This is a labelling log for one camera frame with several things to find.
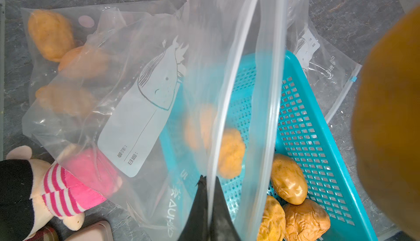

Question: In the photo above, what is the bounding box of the wrinkled tan potato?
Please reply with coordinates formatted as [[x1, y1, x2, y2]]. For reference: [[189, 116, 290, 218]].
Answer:
[[35, 84, 96, 117]]

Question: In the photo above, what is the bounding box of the wrinkled brown potato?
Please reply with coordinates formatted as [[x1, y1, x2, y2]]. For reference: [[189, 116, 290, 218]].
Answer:
[[28, 10, 75, 62]]

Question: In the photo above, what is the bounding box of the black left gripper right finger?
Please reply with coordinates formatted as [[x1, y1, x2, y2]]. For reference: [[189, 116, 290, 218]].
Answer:
[[210, 177, 241, 241]]

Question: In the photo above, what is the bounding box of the teal plastic basket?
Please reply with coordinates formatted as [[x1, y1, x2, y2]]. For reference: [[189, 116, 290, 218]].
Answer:
[[160, 51, 378, 241]]

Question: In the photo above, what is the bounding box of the plaid fabric pouch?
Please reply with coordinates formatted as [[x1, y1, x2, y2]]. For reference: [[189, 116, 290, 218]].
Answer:
[[27, 226, 60, 241]]

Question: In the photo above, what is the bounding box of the pink plush doll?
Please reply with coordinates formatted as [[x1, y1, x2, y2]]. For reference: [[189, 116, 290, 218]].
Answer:
[[1, 144, 123, 241]]

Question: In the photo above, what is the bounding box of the clear pink-print zipper bag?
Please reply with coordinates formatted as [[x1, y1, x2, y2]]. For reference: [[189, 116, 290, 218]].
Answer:
[[21, 0, 187, 104]]

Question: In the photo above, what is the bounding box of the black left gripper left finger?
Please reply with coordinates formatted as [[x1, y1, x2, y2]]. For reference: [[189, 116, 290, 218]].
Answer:
[[178, 175, 208, 241]]

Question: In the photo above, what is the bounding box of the smooth brown potato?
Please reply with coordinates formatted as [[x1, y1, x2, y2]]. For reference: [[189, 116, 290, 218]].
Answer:
[[271, 154, 308, 206]]

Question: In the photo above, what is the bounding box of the yellow potato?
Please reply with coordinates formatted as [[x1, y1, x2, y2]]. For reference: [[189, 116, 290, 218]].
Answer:
[[351, 8, 420, 240], [184, 104, 246, 179], [257, 195, 285, 241]]

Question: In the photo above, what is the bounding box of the clear plastic bag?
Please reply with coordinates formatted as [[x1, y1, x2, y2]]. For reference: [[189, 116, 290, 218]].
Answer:
[[23, 0, 288, 241], [286, 0, 362, 123]]

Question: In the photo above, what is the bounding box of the pink rectangular case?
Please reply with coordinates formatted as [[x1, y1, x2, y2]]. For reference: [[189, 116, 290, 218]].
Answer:
[[65, 220, 114, 241]]

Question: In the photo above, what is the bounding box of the wrinkled orange potato bottom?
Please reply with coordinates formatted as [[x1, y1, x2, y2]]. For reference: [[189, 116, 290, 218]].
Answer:
[[283, 199, 331, 241]]

